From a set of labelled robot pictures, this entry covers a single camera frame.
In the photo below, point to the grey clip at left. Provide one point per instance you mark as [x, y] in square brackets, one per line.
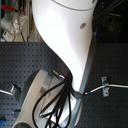
[15, 91]

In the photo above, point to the black perforated board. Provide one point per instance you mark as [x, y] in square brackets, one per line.
[19, 60]

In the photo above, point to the black equipment at top right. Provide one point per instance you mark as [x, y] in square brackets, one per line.
[110, 22]

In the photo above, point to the grey metal cable clip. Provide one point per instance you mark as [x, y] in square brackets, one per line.
[105, 87]

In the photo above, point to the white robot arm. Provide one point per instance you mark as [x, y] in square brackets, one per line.
[55, 101]

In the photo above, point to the cluttered shelf with red item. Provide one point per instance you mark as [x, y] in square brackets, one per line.
[16, 21]

